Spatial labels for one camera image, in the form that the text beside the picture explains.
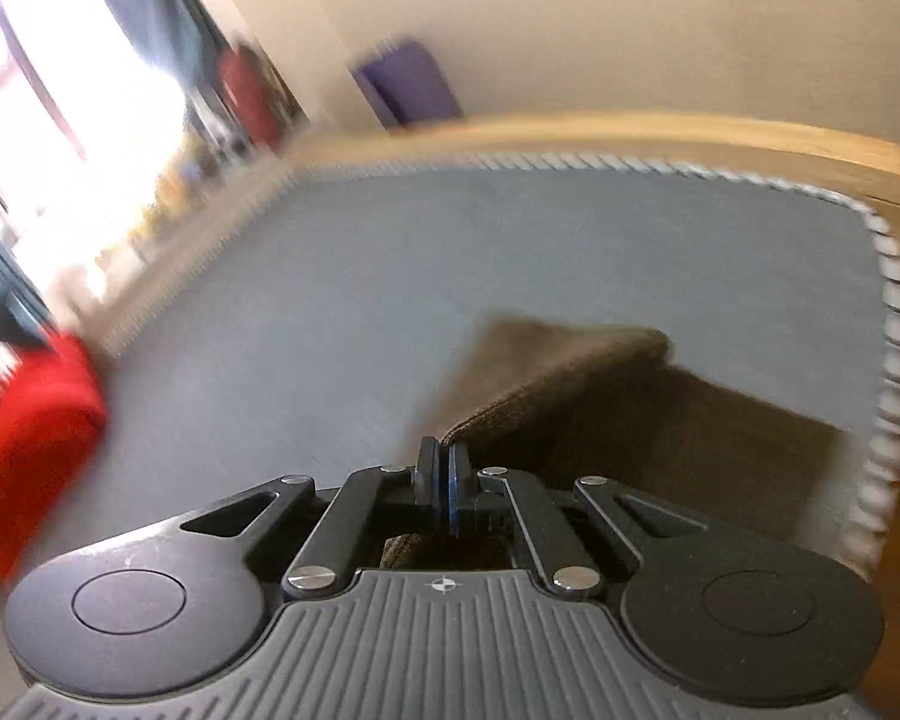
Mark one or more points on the wooden bed frame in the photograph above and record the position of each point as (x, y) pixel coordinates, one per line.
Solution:
(645, 131)

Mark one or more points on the dark olive knit pants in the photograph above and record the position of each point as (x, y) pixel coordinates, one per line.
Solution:
(645, 420)

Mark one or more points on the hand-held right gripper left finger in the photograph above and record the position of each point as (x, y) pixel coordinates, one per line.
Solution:
(429, 480)

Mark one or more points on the blue curtain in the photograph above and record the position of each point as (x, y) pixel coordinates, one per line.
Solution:
(157, 7)

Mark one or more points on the red patterned cushion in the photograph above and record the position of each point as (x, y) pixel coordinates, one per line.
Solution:
(251, 97)

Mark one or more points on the purple yoga blocks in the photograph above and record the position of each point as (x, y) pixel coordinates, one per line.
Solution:
(409, 82)

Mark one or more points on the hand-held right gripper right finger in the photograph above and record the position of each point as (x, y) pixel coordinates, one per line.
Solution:
(461, 480)

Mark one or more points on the red folded blanket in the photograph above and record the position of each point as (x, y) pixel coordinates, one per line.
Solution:
(30, 450)

